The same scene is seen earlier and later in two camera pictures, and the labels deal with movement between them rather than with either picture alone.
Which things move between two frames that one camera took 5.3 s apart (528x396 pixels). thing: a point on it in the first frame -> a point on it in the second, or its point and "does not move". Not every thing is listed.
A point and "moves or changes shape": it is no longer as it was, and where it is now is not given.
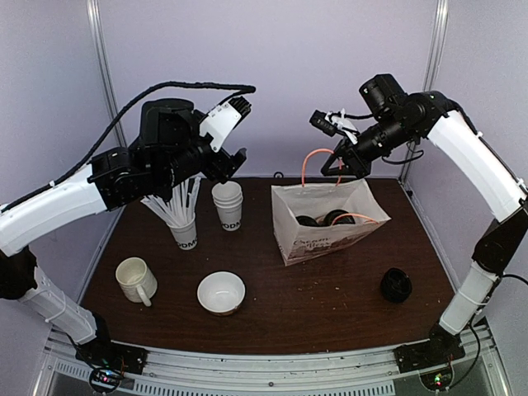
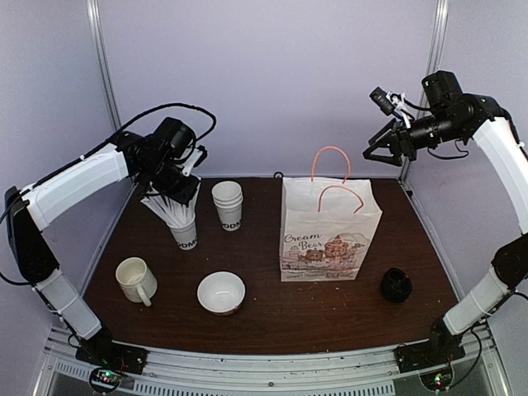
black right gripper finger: [342, 169] -> [384, 133]
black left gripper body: [221, 169] -> [180, 193]
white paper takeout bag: [299, 243] moves or changes shape
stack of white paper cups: [228, 198] does not move
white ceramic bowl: [221, 292] does not move
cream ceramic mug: [138, 283] does not move
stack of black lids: [396, 285] does not move
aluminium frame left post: [106, 72] does not move
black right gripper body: [363, 163] -> [408, 145]
